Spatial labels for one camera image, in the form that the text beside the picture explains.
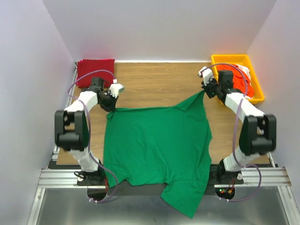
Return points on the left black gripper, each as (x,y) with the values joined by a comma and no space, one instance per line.
(109,103)

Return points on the folded pink t shirt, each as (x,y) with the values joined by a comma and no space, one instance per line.
(76,81)

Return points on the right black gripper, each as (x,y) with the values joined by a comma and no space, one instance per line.
(210,88)

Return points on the yellow plastic bin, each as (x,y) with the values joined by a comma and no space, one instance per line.
(242,59)

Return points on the white t shirt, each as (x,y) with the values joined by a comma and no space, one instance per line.
(244,69)

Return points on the orange t shirt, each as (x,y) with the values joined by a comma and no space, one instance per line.
(240,79)

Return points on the left side aluminium rail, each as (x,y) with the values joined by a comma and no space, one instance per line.
(60,83)

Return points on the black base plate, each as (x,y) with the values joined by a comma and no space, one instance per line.
(219,182)

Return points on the right side aluminium rail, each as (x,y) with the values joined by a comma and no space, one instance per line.
(271,159)

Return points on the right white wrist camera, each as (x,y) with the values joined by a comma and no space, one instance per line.
(207,75)

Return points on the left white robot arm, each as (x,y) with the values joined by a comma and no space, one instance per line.
(72,127)

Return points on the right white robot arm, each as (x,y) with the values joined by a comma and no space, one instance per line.
(258,134)

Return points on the aluminium frame rail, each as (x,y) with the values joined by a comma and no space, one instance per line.
(271,177)

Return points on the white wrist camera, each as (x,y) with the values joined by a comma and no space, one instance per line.
(207,75)
(115,89)

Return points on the green t shirt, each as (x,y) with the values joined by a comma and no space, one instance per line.
(161,145)

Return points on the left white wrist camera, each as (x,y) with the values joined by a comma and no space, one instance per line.
(115,89)

